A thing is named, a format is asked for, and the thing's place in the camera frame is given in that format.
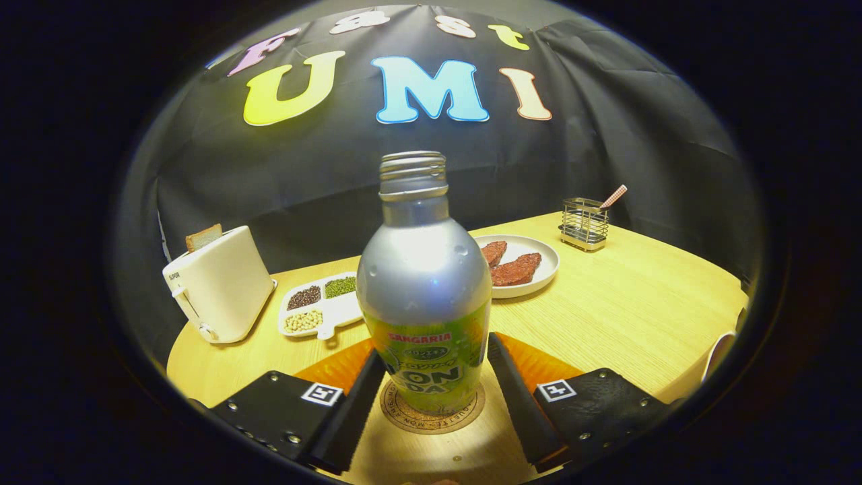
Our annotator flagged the round cork coaster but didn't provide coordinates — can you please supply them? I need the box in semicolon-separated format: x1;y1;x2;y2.
379;377;486;435

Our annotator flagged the white divided bean tray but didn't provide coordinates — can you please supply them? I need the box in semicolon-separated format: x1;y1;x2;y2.
278;271;364;340

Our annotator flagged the white toaster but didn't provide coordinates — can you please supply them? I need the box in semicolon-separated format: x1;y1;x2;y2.
162;226;278;345

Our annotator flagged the metal wire basket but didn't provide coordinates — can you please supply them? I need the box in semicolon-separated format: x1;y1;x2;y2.
559;197;610;253

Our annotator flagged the black backdrop cloth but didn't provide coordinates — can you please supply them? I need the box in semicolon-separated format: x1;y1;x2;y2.
114;3;765;368

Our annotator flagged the white round plate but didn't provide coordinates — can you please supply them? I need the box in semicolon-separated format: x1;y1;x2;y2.
473;234;560;299

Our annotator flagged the bread slice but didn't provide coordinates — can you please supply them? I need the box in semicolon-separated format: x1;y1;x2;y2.
185;224;223;253

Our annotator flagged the beige cup with handle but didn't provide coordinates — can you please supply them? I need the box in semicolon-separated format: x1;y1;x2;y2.
700;330;738;385

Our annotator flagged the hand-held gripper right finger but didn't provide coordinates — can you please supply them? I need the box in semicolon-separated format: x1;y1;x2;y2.
486;332;674;472

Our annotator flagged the silver green juice bottle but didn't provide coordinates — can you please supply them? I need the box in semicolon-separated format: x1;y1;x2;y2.
356;150;494;416

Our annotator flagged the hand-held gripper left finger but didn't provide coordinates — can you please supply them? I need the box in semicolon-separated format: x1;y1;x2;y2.
209;339;388;474

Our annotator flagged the wooden table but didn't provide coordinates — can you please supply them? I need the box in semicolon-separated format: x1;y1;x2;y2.
166;212;750;485

